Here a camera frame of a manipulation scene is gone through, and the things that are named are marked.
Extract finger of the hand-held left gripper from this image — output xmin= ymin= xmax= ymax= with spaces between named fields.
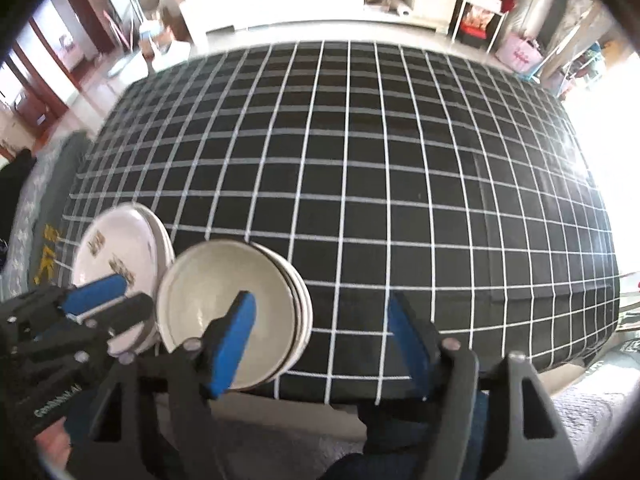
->
xmin=82 ymin=294 xmax=154 ymax=346
xmin=0 ymin=274 xmax=129 ymax=336

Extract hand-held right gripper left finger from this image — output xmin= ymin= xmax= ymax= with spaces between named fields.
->
xmin=65 ymin=291 xmax=257 ymax=480

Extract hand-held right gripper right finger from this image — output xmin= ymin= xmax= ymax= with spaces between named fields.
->
xmin=389 ymin=292 xmax=581 ymax=480

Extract cartoon print white plate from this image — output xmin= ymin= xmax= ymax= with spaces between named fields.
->
xmin=71 ymin=205 xmax=161 ymax=356

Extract patterned bowl with dark rim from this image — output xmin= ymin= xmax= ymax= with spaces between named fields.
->
xmin=156 ymin=240 xmax=293 ymax=391

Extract pink flower white plate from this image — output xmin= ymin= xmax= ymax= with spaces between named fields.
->
xmin=135 ymin=202 xmax=177 ymax=356

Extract medium white bowl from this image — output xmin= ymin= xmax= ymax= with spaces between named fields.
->
xmin=250 ymin=242 xmax=307 ymax=381

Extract small white bowl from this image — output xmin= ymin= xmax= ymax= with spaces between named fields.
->
xmin=272 ymin=255 xmax=314 ymax=376

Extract person's left hand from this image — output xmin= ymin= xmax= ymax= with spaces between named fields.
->
xmin=32 ymin=422 xmax=73 ymax=476

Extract dark cushion with yellow print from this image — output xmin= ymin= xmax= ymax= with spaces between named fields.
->
xmin=0 ymin=132 xmax=96 ymax=301

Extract person's dark blue trousers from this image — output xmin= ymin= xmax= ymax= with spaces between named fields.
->
xmin=320 ymin=395 xmax=493 ymax=480

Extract black white checked tablecloth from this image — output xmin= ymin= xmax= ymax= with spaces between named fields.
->
xmin=55 ymin=40 xmax=621 ymax=406

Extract grey patterned sofa cover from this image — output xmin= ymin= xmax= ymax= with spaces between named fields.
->
xmin=550 ymin=340 xmax=640 ymax=480

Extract white cardboard box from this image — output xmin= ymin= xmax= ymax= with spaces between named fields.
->
xmin=150 ymin=40 xmax=193 ymax=73

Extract white floor stand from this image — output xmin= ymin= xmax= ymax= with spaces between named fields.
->
xmin=112 ymin=0 xmax=151 ymax=51

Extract pink bag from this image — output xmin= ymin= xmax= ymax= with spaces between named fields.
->
xmin=495 ymin=32 xmax=543 ymax=78

